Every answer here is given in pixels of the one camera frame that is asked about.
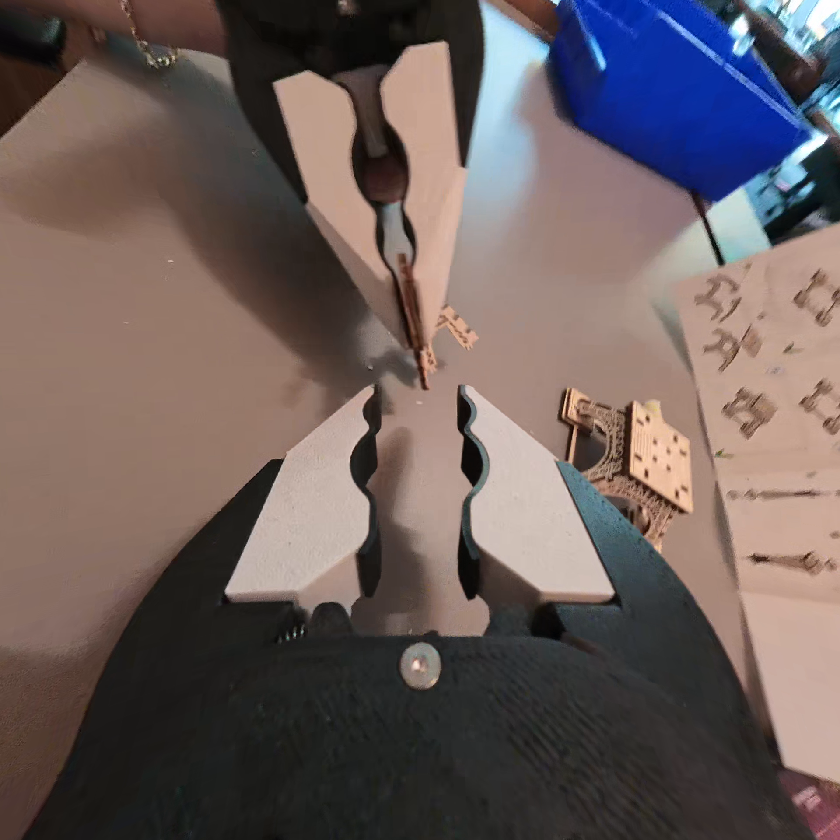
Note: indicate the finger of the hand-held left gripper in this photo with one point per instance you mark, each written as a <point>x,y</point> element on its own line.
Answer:
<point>321,144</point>
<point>430,131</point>

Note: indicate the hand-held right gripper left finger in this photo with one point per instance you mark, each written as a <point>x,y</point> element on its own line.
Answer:
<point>302,518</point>

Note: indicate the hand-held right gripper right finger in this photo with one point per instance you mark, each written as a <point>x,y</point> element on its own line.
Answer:
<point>535,525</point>

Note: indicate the thin wooden lattice puzzle piece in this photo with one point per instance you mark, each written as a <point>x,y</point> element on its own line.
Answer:
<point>415,321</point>

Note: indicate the forked wooden lattice puzzle piece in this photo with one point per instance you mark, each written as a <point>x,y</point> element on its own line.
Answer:
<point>459,328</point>

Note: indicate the person's left forearm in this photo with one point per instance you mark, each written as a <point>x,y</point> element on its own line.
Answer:
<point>187,26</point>

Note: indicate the wooden tower base model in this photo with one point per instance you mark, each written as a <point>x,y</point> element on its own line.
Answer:
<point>656,453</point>

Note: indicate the blue plastic bin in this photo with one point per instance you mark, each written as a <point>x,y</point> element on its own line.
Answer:
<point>669,92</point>

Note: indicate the wooden puzzle cutout sheet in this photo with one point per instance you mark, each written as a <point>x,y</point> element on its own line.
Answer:
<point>774,630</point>

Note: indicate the dark red packet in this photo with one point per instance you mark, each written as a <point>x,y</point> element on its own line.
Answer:
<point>814,807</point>

